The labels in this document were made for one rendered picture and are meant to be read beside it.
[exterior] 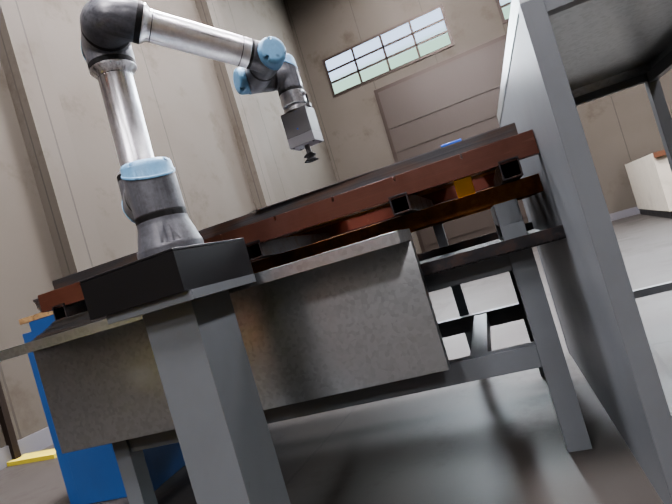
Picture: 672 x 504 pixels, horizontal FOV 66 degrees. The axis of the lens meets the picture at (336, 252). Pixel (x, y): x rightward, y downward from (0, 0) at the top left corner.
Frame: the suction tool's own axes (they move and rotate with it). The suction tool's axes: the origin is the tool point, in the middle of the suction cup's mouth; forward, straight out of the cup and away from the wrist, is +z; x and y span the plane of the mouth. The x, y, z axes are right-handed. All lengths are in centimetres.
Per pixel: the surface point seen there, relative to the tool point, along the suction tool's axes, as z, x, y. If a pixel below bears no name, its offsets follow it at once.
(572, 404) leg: 83, -3, -49
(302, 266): 29.2, 27.9, -1.8
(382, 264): 34.7, 10.1, -15.3
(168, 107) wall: -189, -334, 296
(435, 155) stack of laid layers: 10.8, -1.0, -34.7
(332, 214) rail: 17.7, 7.4, -4.6
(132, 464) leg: 76, 14, 89
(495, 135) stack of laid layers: 11, -3, -51
